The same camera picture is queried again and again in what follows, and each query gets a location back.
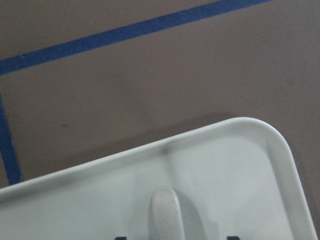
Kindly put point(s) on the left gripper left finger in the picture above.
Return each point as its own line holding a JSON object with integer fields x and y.
{"x": 120, "y": 238}

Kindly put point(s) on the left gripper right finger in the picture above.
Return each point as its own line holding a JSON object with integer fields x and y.
{"x": 233, "y": 237}

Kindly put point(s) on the white spoon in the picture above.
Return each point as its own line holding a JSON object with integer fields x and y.
{"x": 167, "y": 220}

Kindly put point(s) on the white rectangular tray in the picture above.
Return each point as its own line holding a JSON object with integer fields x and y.
{"x": 236, "y": 177}

